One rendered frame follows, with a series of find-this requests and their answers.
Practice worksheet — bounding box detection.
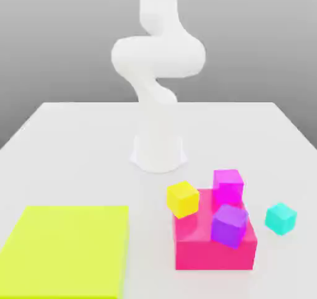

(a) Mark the large lime yellow box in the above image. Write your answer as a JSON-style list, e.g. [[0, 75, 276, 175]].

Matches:
[[0, 205, 130, 299]]

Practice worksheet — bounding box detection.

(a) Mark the small turquoise cube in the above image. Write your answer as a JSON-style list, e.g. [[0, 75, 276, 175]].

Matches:
[[264, 202, 298, 236]]

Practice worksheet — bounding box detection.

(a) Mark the small purple cube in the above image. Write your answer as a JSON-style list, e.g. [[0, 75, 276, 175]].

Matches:
[[210, 204, 249, 249]]

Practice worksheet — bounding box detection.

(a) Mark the small yellow cube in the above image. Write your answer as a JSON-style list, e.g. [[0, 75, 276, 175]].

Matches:
[[166, 180, 201, 220]]

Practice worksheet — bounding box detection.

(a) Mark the small magenta cube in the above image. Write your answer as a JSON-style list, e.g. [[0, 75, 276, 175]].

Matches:
[[212, 169, 245, 209]]

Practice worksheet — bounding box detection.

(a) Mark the large pink box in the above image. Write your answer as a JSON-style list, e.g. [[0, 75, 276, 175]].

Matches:
[[172, 188, 259, 271]]

